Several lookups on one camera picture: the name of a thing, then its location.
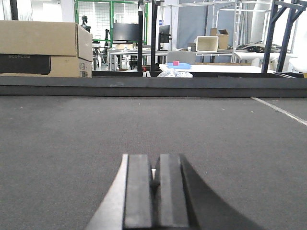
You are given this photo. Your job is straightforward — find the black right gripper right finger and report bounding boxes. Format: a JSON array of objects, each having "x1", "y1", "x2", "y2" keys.
[{"x1": 154, "y1": 154, "x2": 262, "y2": 230}]

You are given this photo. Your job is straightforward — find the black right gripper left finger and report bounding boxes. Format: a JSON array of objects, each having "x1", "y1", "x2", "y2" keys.
[{"x1": 85, "y1": 154, "x2": 153, "y2": 230}]

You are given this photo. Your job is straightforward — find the beige plastic bin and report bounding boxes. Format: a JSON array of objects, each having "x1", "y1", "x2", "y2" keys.
[{"x1": 194, "y1": 36, "x2": 218, "y2": 52}]

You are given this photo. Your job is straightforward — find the clear plastic bag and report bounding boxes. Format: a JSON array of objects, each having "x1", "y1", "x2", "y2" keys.
[{"x1": 157, "y1": 69, "x2": 193, "y2": 78}]

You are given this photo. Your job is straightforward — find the light blue tray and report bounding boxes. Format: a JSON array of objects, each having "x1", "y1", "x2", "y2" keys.
[{"x1": 166, "y1": 62, "x2": 191, "y2": 69}]

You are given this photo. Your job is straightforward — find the pink cube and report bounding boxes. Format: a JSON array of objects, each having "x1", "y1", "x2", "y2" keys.
[{"x1": 172, "y1": 60, "x2": 180, "y2": 66}]

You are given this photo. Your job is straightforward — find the large cardboard box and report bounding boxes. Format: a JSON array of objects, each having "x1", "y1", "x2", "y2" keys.
[{"x1": 0, "y1": 20, "x2": 93, "y2": 78}]

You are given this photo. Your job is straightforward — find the small cardboard box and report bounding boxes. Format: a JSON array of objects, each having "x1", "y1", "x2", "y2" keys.
[{"x1": 210, "y1": 28, "x2": 229, "y2": 49}]

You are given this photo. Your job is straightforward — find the black computer monitor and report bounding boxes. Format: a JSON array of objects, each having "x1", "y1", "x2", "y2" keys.
[{"x1": 112, "y1": 23, "x2": 139, "y2": 44}]

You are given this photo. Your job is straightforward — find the black metal post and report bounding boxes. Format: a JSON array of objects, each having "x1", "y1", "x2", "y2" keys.
[{"x1": 137, "y1": 0, "x2": 144, "y2": 72}]

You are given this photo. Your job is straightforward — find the dark blue steel frame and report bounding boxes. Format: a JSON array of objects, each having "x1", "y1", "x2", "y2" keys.
[{"x1": 261, "y1": 0, "x2": 307, "y2": 73}]

